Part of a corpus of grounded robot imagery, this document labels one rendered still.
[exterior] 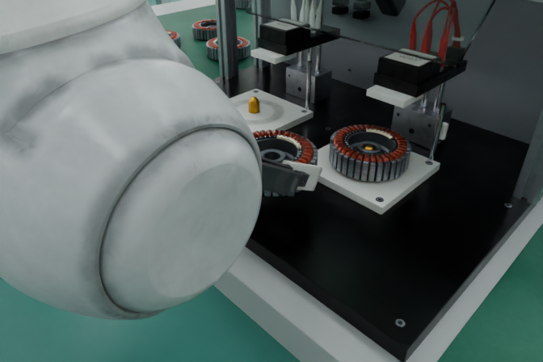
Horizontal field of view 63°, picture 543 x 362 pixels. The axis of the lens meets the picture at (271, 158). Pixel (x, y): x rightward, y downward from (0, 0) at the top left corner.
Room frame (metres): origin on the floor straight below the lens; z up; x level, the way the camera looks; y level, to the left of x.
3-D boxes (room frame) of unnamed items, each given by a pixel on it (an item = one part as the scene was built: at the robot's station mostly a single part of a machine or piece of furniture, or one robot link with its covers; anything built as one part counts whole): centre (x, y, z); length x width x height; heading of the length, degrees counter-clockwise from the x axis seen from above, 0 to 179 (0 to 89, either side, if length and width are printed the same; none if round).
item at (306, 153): (0.47, 0.00, 0.83); 0.11 x 0.11 x 0.04
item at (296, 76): (0.82, -0.07, 0.80); 0.08 x 0.05 x 0.06; 45
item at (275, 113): (0.72, 0.03, 0.78); 0.15 x 0.15 x 0.01; 45
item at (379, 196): (0.55, -0.14, 0.78); 0.15 x 0.15 x 0.01; 45
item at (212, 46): (1.12, 0.11, 0.77); 0.11 x 0.11 x 0.04
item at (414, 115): (0.65, -0.24, 0.80); 0.08 x 0.05 x 0.06; 45
